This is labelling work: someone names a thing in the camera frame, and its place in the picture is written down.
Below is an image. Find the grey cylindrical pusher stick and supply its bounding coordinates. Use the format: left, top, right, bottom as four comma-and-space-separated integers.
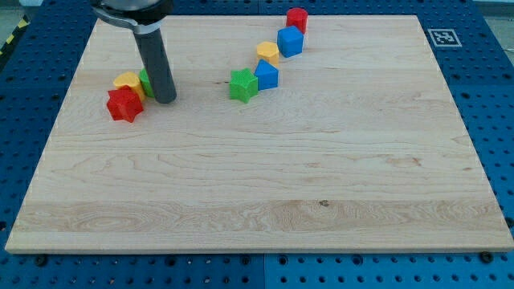
134, 28, 177, 104

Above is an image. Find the yellow hexagon block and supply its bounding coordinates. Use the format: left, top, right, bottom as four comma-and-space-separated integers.
256, 41, 279, 67

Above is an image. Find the white fiducial marker tag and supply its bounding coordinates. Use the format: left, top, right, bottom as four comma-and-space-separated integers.
428, 28, 462, 47

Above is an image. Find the green block behind stick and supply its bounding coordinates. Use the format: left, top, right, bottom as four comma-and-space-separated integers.
139, 68, 154, 98

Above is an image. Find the yellow heart block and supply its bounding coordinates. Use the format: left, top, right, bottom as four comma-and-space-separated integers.
112, 71, 146, 102

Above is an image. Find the black bolt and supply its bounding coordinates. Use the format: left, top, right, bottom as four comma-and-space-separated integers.
479, 251, 494, 264
34, 254, 48, 267

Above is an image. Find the black bolt left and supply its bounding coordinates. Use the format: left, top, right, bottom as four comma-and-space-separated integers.
34, 254, 48, 267

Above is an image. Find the light wooden board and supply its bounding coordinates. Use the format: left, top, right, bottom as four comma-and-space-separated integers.
6, 15, 513, 254

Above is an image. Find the green star block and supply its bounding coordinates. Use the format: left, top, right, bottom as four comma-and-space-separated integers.
229, 68, 259, 104

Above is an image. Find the red star block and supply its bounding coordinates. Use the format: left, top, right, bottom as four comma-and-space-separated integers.
106, 86, 144, 123

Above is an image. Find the blue cube block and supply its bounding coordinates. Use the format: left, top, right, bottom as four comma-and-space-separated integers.
277, 26, 304, 58

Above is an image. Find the blue triangle block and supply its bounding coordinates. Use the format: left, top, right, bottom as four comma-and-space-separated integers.
254, 59, 279, 91

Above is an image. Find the robot arm end black silver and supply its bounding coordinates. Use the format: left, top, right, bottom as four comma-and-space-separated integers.
89, 0, 174, 34

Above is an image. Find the black bolt right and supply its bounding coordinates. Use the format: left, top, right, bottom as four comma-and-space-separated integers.
479, 251, 494, 264

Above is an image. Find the red cylinder block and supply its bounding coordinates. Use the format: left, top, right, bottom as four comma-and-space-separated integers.
286, 7, 308, 34

